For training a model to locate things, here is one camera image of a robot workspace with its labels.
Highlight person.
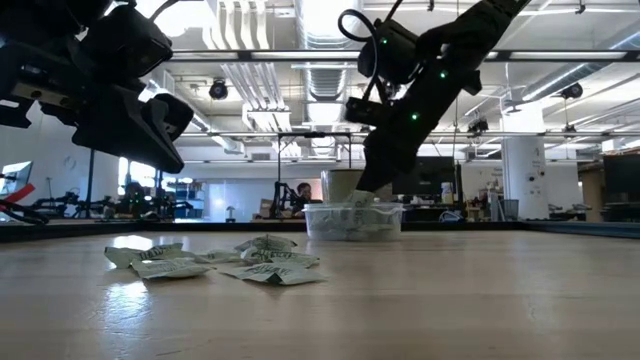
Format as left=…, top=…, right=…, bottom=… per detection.
left=292, top=182, right=324, bottom=219

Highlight black table frame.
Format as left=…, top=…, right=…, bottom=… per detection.
left=0, top=218, right=640, bottom=245

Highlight tilted bright monitor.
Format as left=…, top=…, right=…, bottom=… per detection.
left=0, top=160, right=34, bottom=196

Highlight red object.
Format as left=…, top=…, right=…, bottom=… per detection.
left=0, top=183, right=37, bottom=207

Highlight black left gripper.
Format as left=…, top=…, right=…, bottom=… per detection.
left=0, top=39, right=195, bottom=175

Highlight tan cup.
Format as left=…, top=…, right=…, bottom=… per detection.
left=321, top=168, right=366, bottom=204

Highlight silver ceiling duct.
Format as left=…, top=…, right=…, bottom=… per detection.
left=294, top=0, right=364, bottom=159

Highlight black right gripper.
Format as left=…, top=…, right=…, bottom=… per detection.
left=344, top=42, right=483, bottom=194

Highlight black right camera cable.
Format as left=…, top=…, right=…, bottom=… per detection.
left=337, top=8, right=396, bottom=101

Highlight black left camera cable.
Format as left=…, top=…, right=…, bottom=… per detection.
left=148, top=0, right=181, bottom=21

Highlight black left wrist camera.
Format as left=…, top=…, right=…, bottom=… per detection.
left=82, top=4, right=175, bottom=81

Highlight background black robot arms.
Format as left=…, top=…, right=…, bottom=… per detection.
left=32, top=180, right=194, bottom=221

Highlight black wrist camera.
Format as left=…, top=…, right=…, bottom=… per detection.
left=356, top=18, right=420, bottom=86
left=82, top=4, right=175, bottom=81

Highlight clear plastic bin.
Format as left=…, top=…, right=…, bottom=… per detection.
left=303, top=201, right=405, bottom=243

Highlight background black rig frame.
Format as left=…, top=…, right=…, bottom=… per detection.
left=82, top=149, right=169, bottom=221
left=276, top=131, right=354, bottom=221

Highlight black camera cable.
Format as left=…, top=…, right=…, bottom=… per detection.
left=148, top=0, right=181, bottom=21
left=337, top=8, right=396, bottom=101

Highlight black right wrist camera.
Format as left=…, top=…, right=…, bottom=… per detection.
left=356, top=18, right=420, bottom=86

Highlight white round column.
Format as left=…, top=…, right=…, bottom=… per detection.
left=501, top=107, right=550, bottom=221

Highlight large dark screen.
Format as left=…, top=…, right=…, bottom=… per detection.
left=602, top=154, right=640, bottom=196

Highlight black desktop monitor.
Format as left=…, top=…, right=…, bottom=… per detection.
left=399, top=156, right=457, bottom=197

